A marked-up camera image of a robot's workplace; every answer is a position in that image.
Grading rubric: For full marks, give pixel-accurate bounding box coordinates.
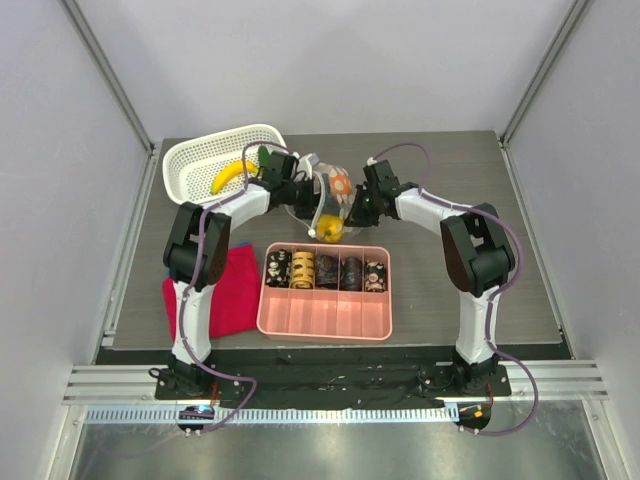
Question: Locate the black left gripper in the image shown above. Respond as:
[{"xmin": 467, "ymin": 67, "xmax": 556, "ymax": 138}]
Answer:
[{"xmin": 282, "ymin": 175, "xmax": 343, "ymax": 222}]

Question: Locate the orange toy fruit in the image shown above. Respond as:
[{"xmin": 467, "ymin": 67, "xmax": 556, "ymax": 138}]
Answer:
[{"xmin": 329, "ymin": 173, "xmax": 352, "ymax": 202}]

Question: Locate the clear polka dot zip bag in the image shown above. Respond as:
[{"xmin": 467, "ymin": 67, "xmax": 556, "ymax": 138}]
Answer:
[{"xmin": 285, "ymin": 161, "xmax": 362, "ymax": 243}]

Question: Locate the yellow toy fruit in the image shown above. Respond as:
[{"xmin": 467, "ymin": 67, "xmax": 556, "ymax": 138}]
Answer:
[{"xmin": 315, "ymin": 214, "xmax": 344, "ymax": 243}]

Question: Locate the green toy cucumber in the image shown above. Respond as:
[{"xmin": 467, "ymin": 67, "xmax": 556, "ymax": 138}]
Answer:
[{"xmin": 257, "ymin": 145, "xmax": 271, "ymax": 169}]

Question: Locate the yellow toy banana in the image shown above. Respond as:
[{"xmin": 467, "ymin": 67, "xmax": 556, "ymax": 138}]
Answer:
[{"xmin": 210, "ymin": 160, "xmax": 258, "ymax": 195}]

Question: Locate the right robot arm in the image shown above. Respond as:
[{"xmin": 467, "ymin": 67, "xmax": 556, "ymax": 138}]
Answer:
[{"xmin": 346, "ymin": 159, "xmax": 518, "ymax": 395}]

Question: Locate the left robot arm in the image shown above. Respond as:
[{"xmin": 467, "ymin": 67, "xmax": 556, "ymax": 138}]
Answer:
[{"xmin": 163, "ymin": 145, "xmax": 320, "ymax": 399}]

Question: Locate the yellow black cloth roll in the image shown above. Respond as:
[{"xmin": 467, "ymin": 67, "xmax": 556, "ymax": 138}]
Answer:
[{"xmin": 290, "ymin": 251, "xmax": 315, "ymax": 289}]

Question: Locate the dark floral rose cloth roll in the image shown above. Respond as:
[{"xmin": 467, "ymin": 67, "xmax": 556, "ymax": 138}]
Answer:
[{"xmin": 364, "ymin": 259, "xmax": 388, "ymax": 293}]

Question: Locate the dark brown patterned cloth roll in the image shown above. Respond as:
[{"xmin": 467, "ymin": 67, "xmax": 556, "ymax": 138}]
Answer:
[{"xmin": 315, "ymin": 254, "xmax": 339, "ymax": 290}]

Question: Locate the black white dotted cloth roll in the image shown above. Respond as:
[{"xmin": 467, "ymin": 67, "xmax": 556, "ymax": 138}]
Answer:
[{"xmin": 265, "ymin": 249, "xmax": 292, "ymax": 288}]

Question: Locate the dark blue patterned cloth roll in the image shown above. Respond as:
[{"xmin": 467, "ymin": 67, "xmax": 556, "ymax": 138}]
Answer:
[{"xmin": 340, "ymin": 256, "xmax": 363, "ymax": 292}]

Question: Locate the white perforated plastic basket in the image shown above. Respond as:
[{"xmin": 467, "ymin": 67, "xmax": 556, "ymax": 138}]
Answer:
[{"xmin": 162, "ymin": 124, "xmax": 285, "ymax": 205}]

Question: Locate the pink divided organizer tray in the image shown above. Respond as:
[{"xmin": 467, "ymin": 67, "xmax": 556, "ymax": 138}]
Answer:
[{"xmin": 256, "ymin": 242, "xmax": 393, "ymax": 344}]

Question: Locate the red folded cloth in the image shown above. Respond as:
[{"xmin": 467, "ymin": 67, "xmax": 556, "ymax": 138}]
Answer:
[{"xmin": 160, "ymin": 243, "xmax": 261, "ymax": 341}]

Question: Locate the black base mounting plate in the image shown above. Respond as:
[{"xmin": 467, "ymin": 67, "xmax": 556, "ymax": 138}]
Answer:
[{"xmin": 149, "ymin": 362, "xmax": 512, "ymax": 410}]

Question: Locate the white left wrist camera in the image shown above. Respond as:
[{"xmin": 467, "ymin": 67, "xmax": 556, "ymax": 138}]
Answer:
[{"xmin": 297, "ymin": 153, "xmax": 320, "ymax": 179}]

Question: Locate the white slotted cable duct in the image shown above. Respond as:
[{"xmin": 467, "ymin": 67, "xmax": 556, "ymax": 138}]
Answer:
[{"xmin": 85, "ymin": 404, "xmax": 459, "ymax": 425}]

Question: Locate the aluminium frame rail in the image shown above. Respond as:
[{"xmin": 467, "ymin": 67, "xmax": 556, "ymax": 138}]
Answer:
[{"xmin": 63, "ymin": 360, "xmax": 608, "ymax": 410}]

